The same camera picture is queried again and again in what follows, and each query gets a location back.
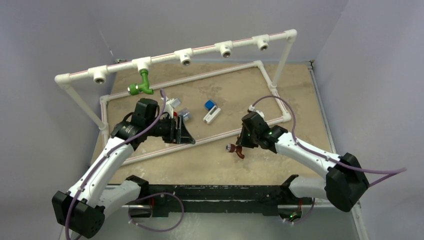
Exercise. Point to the green faucet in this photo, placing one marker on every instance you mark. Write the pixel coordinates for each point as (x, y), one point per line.
(140, 85)

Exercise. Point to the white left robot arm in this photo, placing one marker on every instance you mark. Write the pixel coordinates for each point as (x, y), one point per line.
(84, 208)

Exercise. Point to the blue and white faucet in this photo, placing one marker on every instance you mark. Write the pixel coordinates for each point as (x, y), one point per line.
(213, 111)

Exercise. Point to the white PVC pipe frame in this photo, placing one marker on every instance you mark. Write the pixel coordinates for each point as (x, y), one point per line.
(99, 74)

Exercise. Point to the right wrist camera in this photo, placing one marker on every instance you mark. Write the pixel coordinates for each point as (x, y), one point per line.
(251, 108)

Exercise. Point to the clear grey faucet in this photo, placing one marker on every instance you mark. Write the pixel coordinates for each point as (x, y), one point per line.
(185, 114)

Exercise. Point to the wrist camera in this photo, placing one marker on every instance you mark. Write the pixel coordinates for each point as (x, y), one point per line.
(251, 108)
(170, 105)

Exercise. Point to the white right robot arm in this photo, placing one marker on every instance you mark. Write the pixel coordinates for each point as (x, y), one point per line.
(342, 179)

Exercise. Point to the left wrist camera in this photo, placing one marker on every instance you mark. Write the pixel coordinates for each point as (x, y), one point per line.
(170, 105)

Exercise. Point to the brown copper faucet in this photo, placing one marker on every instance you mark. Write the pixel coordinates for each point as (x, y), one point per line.
(237, 149)

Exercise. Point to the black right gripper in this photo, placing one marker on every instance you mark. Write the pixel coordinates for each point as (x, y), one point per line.
(243, 142)

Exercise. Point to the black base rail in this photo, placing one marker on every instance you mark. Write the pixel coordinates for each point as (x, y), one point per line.
(268, 200)

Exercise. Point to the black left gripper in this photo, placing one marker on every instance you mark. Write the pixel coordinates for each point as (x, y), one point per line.
(178, 134)

